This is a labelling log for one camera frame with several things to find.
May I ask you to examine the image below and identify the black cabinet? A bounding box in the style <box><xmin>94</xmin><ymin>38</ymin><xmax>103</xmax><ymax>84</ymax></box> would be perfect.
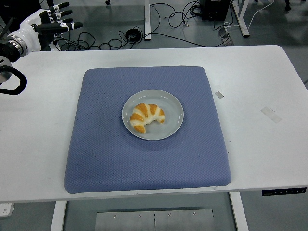
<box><xmin>0</xmin><ymin>0</ymin><xmax>52</xmax><ymax>32</ymax></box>

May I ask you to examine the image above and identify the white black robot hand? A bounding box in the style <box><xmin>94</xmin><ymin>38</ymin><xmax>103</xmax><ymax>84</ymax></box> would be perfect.
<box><xmin>7</xmin><ymin>1</ymin><xmax>84</xmax><ymax>52</ymax></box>

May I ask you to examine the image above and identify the grey metal plate with screws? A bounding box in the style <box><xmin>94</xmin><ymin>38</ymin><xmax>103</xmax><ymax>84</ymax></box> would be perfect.
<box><xmin>95</xmin><ymin>209</ymin><xmax>215</xmax><ymax>231</ymax></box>

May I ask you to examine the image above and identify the grey foot pedal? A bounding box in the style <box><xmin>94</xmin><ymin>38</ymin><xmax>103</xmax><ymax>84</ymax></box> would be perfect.
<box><xmin>217</xmin><ymin>27</ymin><xmax>234</xmax><ymax>47</ymax></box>

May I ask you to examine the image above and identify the white background table leg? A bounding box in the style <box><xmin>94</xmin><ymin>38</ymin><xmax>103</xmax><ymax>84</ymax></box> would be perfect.
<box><xmin>231</xmin><ymin>0</ymin><xmax>251</xmax><ymax>38</ymax></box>
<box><xmin>144</xmin><ymin>0</ymin><xmax>152</xmax><ymax>41</ymax></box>
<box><xmin>48</xmin><ymin>33</ymin><xmax>60</xmax><ymax>52</ymax></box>

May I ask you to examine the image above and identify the white floor cable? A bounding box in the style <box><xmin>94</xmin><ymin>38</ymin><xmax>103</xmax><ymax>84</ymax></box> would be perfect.
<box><xmin>223</xmin><ymin>0</ymin><xmax>275</xmax><ymax>29</ymax></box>

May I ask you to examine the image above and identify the long black floor cable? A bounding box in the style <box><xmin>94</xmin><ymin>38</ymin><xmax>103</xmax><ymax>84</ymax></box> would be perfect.
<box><xmin>141</xmin><ymin>33</ymin><xmax>207</xmax><ymax>48</ymax></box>

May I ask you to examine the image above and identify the black tangled floor cable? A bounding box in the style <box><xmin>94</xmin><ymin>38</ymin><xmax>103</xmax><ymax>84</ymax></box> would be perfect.
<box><xmin>56</xmin><ymin>26</ymin><xmax>128</xmax><ymax>51</ymax></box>

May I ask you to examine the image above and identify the coiled black cable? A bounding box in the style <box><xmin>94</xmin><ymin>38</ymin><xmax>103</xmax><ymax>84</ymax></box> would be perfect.
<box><xmin>125</xmin><ymin>28</ymin><xmax>142</xmax><ymax>42</ymax></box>

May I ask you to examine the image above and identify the blue quilted mat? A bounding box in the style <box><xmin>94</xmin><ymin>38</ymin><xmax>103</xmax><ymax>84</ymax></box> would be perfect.
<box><xmin>64</xmin><ymin>66</ymin><xmax>232</xmax><ymax>194</ymax></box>

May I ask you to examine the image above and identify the black computer box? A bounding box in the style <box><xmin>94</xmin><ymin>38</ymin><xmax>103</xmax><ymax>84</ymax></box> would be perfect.
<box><xmin>201</xmin><ymin>0</ymin><xmax>232</xmax><ymax>21</ymax></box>

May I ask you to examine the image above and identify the black table control panel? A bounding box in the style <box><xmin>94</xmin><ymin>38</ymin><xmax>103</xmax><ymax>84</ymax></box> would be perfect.
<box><xmin>261</xmin><ymin>187</ymin><xmax>308</xmax><ymax>197</ymax></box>

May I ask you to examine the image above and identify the white power strip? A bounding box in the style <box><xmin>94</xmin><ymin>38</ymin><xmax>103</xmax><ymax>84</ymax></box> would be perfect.
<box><xmin>0</xmin><ymin>203</ymin><xmax>14</xmax><ymax>218</ymax></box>

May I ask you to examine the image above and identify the large clear tape piece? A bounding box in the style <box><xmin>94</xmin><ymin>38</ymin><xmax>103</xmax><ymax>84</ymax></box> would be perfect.
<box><xmin>260</xmin><ymin>106</ymin><xmax>283</xmax><ymax>124</ymax></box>

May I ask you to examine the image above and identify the round grey plate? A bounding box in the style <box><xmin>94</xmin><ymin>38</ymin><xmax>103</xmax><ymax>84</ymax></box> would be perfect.
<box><xmin>122</xmin><ymin>89</ymin><xmax>185</xmax><ymax>141</ymax></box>

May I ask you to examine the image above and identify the orange white croissant bread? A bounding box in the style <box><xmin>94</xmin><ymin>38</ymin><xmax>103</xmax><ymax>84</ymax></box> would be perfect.
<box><xmin>129</xmin><ymin>103</ymin><xmax>166</xmax><ymax>134</ymax></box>

